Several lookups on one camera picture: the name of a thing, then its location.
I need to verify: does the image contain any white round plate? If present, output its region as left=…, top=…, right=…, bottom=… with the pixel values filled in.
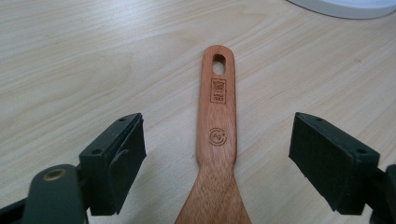
left=287, top=0, right=396, bottom=21

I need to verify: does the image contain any wooden spatula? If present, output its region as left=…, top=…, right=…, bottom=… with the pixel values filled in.
left=174, top=44, right=252, bottom=224

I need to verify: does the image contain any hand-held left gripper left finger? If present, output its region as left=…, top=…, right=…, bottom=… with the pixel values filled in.
left=78, top=112, right=148, bottom=217

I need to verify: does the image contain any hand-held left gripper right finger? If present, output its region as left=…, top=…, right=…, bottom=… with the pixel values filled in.
left=288, top=111, right=381, bottom=217

